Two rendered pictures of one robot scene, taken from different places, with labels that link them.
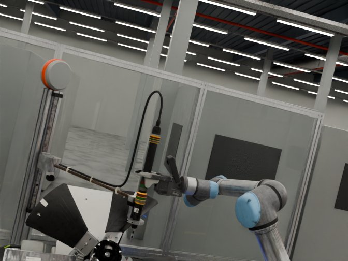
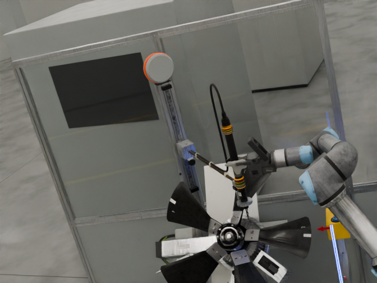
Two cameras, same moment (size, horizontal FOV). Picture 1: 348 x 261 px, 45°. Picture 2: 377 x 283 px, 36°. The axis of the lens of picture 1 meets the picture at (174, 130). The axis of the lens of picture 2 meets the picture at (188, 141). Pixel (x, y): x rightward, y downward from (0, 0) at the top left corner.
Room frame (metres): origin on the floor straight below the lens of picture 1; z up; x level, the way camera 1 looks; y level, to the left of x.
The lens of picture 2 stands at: (-0.24, -1.12, 2.53)
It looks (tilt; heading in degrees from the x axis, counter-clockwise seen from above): 20 degrees down; 36
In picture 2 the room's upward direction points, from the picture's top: 15 degrees counter-clockwise
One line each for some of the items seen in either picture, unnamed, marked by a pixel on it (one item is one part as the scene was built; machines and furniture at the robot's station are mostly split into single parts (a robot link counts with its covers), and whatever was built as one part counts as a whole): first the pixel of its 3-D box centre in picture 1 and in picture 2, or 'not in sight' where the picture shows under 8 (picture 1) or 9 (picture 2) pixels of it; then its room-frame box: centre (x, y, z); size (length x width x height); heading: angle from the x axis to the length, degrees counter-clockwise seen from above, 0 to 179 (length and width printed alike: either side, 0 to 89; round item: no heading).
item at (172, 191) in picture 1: (170, 184); (261, 162); (1.76, -0.03, 1.53); 0.12 x 0.08 x 0.09; 109
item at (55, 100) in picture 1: (44, 153); (180, 140); (2.13, 0.61, 1.48); 0.05 x 0.03 x 0.62; 143
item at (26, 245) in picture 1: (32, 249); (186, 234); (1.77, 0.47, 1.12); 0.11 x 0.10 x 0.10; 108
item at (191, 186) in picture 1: (187, 185); (280, 158); (1.79, -0.11, 1.54); 0.08 x 0.05 x 0.08; 19
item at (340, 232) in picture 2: not in sight; (338, 223); (2.12, -0.18, 1.02); 0.16 x 0.10 x 0.11; 18
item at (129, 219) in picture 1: (135, 209); (241, 192); (1.73, 0.08, 1.40); 0.09 x 0.07 x 0.10; 53
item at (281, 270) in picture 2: not in sight; (272, 267); (1.77, 0.03, 0.98); 0.20 x 0.16 x 0.20; 18
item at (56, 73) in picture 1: (56, 74); (158, 68); (2.15, 0.65, 1.88); 0.17 x 0.15 x 0.16; 108
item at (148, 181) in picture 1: (148, 180); (236, 168); (1.70, 0.06, 1.53); 0.09 x 0.03 x 0.06; 119
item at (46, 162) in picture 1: (48, 162); (185, 149); (2.10, 0.57, 1.44); 0.10 x 0.07 x 0.08; 53
